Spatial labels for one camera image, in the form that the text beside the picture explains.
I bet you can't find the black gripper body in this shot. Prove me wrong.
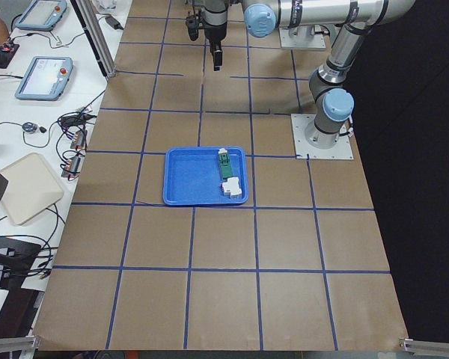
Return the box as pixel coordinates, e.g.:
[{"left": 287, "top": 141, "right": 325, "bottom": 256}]
[{"left": 201, "top": 0, "right": 228, "bottom": 43}]

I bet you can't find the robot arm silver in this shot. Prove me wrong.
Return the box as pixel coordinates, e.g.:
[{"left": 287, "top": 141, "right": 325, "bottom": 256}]
[
  {"left": 241, "top": 0, "right": 414, "bottom": 51},
  {"left": 240, "top": 1, "right": 388, "bottom": 149}
]

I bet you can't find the green white terminal block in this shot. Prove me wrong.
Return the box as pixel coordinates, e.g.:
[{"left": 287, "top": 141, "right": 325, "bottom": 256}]
[{"left": 218, "top": 148, "right": 233, "bottom": 180}]

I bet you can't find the blue plastic tray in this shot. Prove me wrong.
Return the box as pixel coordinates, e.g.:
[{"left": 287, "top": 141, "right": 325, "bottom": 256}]
[{"left": 162, "top": 147, "right": 249, "bottom": 206}]

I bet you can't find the near teach pendant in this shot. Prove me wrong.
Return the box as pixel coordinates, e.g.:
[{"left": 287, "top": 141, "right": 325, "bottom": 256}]
[{"left": 15, "top": 56, "right": 73, "bottom": 101}]

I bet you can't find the teach pendant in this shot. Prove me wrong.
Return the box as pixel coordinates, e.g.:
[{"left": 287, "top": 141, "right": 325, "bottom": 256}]
[
  {"left": 16, "top": 0, "right": 67, "bottom": 31},
  {"left": 15, "top": 56, "right": 73, "bottom": 101}
]

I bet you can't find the far teach pendant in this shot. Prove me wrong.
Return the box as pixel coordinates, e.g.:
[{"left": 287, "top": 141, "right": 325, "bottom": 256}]
[{"left": 16, "top": 0, "right": 67, "bottom": 31}]

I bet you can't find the beige plastic tray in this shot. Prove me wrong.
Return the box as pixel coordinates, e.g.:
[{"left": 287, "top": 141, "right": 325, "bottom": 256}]
[{"left": 0, "top": 153, "right": 64, "bottom": 225}]

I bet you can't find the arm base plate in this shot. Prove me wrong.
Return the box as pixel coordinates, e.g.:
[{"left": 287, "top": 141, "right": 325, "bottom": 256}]
[
  {"left": 291, "top": 114, "right": 354, "bottom": 160},
  {"left": 279, "top": 25, "right": 326, "bottom": 51}
]

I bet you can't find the aluminium frame post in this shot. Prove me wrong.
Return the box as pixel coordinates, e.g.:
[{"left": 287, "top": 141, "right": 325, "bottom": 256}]
[{"left": 70, "top": 0, "right": 116, "bottom": 79}]

